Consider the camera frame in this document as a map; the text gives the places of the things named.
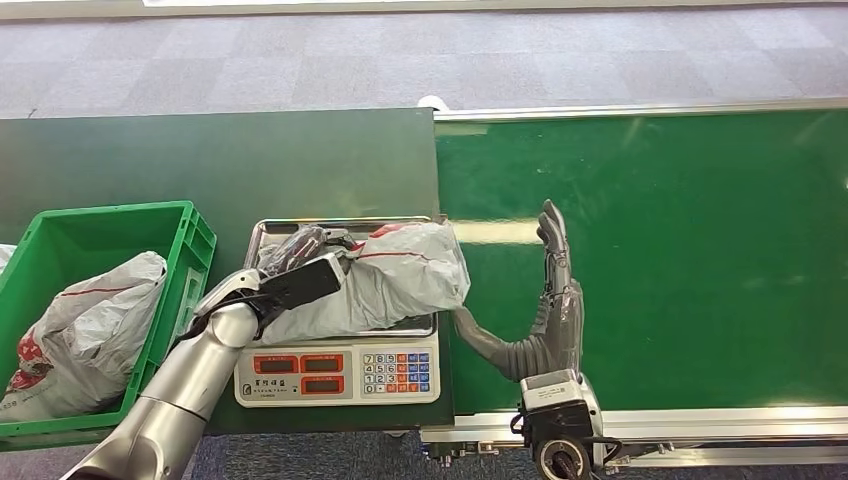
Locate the grey courier bag package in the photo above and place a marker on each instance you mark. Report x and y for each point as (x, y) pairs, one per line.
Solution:
(404, 278)

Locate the white electronic scale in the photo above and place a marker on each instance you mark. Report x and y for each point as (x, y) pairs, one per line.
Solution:
(351, 374)

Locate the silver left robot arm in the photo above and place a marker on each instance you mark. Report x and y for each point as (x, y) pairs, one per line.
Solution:
(185, 378)

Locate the stainless steel scale tray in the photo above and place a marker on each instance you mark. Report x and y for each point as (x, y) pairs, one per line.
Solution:
(265, 233)

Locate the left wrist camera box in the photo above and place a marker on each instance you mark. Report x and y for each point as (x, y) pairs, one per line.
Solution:
(301, 285)

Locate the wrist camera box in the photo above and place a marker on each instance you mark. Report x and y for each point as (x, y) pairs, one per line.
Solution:
(556, 397)
(301, 285)

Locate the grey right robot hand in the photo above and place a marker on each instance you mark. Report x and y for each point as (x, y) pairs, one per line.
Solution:
(560, 324)

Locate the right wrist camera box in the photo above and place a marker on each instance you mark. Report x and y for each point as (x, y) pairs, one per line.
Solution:
(556, 397)

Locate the white conveyor end roller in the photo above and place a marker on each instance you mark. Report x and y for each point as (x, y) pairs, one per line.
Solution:
(432, 103)

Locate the green conveyor belt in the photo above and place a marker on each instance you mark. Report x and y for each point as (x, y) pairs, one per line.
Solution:
(696, 265)

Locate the green plastic crate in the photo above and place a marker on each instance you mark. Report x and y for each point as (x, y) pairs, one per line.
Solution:
(99, 228)

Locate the aluminium conveyor frame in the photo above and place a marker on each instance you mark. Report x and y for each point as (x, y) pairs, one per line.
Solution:
(762, 421)

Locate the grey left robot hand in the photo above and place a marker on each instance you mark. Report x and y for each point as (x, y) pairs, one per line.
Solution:
(298, 245)

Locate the white package corner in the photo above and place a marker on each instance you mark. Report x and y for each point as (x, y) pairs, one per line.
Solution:
(6, 257)

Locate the grey package with red print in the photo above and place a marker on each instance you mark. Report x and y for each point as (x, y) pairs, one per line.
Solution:
(86, 331)

